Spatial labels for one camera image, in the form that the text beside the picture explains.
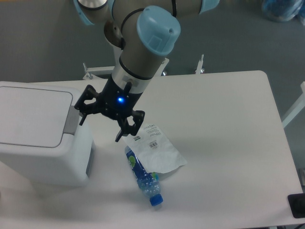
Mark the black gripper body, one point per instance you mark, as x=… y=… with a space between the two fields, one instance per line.
x=113 y=100

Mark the white push-button trash can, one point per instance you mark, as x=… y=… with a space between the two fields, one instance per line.
x=41 y=137

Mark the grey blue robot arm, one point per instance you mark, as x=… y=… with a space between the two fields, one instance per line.
x=146 y=32

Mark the white plastic pouch bag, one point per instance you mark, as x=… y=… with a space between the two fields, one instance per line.
x=154 y=150

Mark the blue label plastic bottle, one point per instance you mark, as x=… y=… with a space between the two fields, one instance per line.
x=148 y=183

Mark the black device at edge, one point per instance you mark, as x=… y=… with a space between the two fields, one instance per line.
x=297 y=205

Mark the blue plastic bag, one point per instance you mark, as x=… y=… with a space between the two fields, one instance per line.
x=281 y=10

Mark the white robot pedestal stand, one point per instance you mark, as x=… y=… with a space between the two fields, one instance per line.
x=101 y=72

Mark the white frame bar right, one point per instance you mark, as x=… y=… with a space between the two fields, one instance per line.
x=295 y=109

